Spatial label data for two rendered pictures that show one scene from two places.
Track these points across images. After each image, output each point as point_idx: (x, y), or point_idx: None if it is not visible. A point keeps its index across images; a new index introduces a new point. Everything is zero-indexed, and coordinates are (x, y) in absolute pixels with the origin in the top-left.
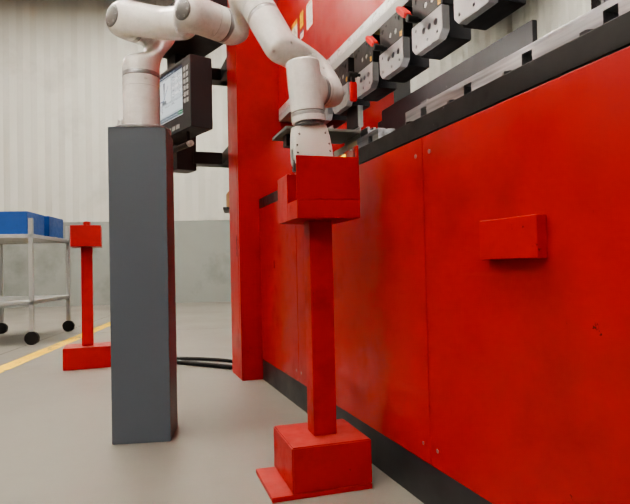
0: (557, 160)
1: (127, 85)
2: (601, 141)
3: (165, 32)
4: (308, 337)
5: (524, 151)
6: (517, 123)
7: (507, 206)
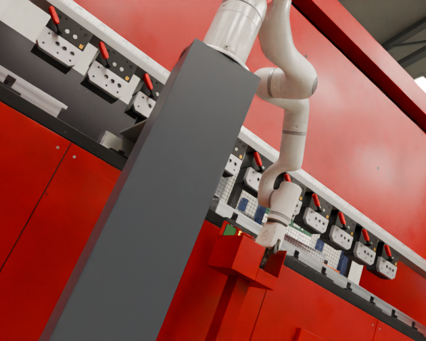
0: (329, 323)
1: (256, 32)
2: (341, 326)
3: (280, 42)
4: None
5: (320, 310)
6: (321, 298)
7: (308, 326)
